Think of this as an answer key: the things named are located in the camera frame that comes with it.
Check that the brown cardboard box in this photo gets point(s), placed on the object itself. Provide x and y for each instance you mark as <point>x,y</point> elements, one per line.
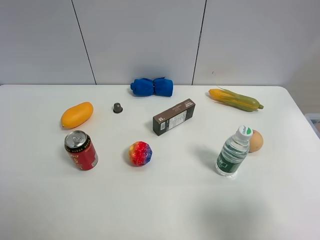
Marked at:
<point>172,117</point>

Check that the blue rolled cloth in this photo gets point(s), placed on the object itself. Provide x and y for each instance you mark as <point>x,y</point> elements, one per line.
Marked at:
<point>145,87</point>

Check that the rainbow bumpy ball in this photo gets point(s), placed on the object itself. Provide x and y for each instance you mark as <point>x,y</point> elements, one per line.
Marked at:
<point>140,153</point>

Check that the grey coffee capsule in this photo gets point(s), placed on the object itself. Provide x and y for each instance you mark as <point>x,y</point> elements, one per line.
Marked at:
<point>117,108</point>

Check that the clear water bottle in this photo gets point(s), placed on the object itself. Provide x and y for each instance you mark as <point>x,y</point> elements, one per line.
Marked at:
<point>234,151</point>

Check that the red soda can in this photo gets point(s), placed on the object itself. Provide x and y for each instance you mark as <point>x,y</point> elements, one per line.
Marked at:
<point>81,150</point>

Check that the toy corn cob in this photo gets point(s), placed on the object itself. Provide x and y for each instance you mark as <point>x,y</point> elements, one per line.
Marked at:
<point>242,102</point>

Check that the yellow mango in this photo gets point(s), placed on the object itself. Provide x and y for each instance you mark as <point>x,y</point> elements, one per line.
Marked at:
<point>76,115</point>

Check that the brown egg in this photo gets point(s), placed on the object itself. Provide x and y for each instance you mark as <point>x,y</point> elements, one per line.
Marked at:
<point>256,142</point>

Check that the translucent plastic bin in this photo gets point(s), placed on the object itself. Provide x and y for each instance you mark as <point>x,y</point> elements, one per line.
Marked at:
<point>314,120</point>

